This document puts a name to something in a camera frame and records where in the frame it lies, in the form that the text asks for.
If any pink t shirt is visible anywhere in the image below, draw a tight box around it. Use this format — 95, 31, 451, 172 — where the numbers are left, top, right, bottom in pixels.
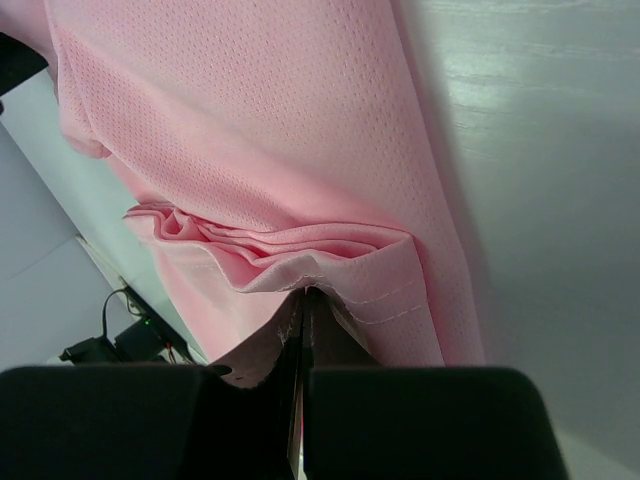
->
1, 1, 484, 366

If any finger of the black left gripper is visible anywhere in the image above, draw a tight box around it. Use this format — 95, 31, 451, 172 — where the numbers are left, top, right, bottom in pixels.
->
0, 33, 48, 96

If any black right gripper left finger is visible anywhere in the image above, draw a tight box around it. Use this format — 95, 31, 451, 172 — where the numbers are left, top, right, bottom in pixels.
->
1, 292, 303, 479

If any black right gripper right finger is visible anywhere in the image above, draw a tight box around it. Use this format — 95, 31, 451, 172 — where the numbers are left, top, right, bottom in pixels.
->
301, 288, 568, 479

